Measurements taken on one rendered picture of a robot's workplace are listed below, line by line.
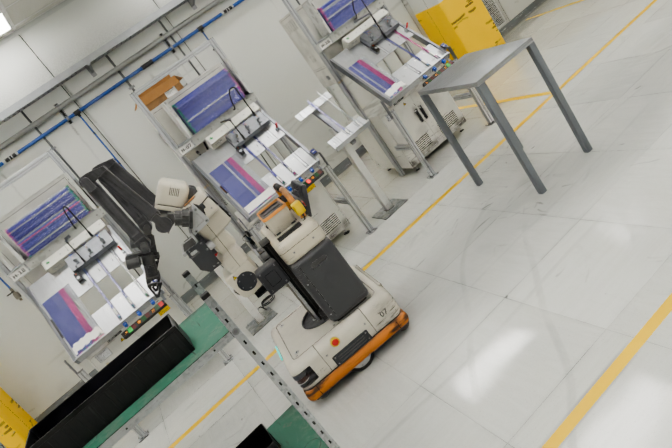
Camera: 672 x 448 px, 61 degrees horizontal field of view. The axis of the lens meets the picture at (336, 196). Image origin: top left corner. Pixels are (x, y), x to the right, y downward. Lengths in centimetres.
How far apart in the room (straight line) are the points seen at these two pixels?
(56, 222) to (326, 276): 224
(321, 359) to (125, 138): 362
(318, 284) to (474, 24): 463
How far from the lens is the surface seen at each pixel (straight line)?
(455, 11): 685
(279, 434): 254
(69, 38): 611
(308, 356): 302
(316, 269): 291
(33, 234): 451
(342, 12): 506
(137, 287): 421
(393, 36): 511
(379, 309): 303
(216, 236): 299
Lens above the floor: 162
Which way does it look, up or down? 16 degrees down
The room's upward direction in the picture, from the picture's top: 36 degrees counter-clockwise
